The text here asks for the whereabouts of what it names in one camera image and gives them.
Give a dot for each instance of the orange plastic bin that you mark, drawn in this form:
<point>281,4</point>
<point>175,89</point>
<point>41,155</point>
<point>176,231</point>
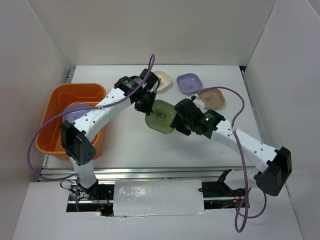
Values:
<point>48,140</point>

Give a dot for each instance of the white foil-taped cover panel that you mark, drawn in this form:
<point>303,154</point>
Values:
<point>158,198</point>

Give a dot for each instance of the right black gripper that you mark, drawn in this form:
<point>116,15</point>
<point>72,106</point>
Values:
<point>176,123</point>

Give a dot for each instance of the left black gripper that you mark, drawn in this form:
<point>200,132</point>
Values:
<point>147,109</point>

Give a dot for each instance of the purple plate back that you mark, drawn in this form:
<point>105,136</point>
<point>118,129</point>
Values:
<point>189,83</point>

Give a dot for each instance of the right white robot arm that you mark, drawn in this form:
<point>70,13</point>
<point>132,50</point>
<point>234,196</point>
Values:
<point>274,165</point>

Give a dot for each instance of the brown-pink plate right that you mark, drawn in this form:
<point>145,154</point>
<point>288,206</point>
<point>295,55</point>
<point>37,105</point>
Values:
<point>212,98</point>

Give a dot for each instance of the light green plate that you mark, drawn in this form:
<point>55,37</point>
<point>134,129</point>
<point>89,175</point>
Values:
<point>161,117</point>

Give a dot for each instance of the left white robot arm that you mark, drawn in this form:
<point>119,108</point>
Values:
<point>77,136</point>

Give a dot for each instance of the cream plate back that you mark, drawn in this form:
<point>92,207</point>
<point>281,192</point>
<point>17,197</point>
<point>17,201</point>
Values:
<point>165,80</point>

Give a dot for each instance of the purple plate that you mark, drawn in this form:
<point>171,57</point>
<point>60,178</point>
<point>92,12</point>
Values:
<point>75,111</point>
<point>189,83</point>

